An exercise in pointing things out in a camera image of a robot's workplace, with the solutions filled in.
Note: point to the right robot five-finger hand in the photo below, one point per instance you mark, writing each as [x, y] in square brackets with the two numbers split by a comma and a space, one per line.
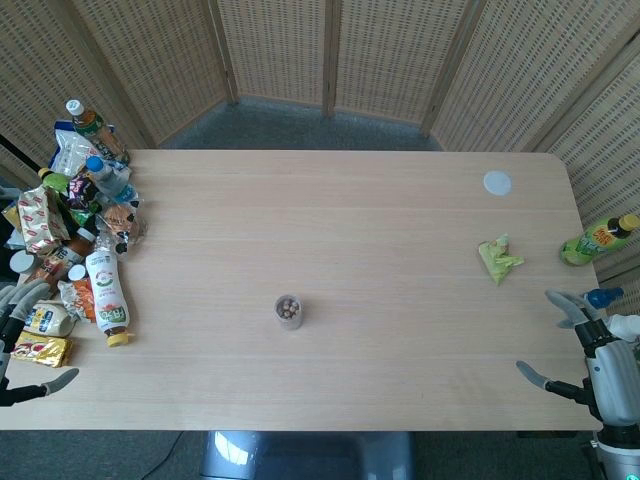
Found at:
[612, 370]

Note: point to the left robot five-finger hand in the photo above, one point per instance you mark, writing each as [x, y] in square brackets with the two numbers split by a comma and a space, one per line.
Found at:
[20, 300]

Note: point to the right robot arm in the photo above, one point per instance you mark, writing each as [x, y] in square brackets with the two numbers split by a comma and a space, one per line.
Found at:
[617, 452]

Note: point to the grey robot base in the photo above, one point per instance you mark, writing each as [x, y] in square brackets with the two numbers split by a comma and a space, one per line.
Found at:
[305, 455]

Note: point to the clear cup with chocolate balls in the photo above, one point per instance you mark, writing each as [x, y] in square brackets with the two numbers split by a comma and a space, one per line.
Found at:
[288, 315]

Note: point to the yellow white snack bag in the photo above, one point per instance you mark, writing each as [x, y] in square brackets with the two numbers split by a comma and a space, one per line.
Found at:
[50, 320]

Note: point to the can with white lid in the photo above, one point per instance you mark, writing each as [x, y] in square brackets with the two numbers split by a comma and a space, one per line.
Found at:
[22, 261]

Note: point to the orange bottle with white cap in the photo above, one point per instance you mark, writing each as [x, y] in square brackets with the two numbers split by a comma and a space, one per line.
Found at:
[55, 267]

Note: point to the gold and red packet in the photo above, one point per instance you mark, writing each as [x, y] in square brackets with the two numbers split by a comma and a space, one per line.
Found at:
[40, 349]

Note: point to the orange snack bag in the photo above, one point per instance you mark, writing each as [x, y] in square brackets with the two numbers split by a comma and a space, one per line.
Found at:
[80, 300]

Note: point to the bottle with blue cap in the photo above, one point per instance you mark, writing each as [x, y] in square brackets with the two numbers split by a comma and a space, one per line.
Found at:
[603, 297]

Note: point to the gold and red snack bag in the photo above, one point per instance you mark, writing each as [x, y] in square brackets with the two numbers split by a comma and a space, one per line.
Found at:
[40, 220]

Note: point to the white bottle with yellow cap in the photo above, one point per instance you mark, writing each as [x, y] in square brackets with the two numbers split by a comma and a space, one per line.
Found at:
[106, 295]

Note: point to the green bottle with yellow cap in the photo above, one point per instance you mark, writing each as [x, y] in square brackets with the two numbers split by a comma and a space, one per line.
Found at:
[55, 179]
[587, 245]

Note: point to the purple snack bag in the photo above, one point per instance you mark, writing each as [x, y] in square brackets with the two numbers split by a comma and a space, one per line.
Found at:
[82, 190]

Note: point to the brown bread in clear wrapper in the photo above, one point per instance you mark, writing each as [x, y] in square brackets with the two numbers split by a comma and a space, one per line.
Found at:
[122, 222]

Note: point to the clear water bottle blue cap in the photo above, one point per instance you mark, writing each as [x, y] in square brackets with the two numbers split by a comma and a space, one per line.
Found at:
[111, 180]

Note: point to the white and blue snack bag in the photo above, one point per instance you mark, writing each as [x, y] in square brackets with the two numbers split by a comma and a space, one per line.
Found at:
[67, 150]

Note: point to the crumpled green snack bag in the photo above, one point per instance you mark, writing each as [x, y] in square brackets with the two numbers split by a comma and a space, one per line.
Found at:
[496, 260]

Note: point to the tea bottle with white cap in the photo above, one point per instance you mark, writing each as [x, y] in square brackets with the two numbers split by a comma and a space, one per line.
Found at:
[95, 130]

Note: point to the white round table cap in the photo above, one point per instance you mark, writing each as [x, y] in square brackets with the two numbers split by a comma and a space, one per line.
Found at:
[497, 183]

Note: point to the woven bamboo screen panel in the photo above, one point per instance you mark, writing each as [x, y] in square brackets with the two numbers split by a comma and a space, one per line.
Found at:
[275, 50]
[395, 55]
[607, 150]
[40, 75]
[155, 60]
[520, 70]

